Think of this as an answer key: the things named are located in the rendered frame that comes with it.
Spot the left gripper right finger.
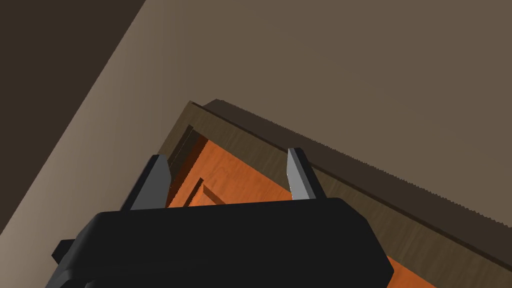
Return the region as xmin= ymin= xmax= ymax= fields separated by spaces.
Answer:
xmin=286 ymin=147 xmax=327 ymax=201

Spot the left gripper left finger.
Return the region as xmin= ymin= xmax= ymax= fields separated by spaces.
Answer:
xmin=119 ymin=154 xmax=173 ymax=212

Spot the orange wooden door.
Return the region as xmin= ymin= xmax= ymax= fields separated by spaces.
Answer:
xmin=165 ymin=135 xmax=439 ymax=288

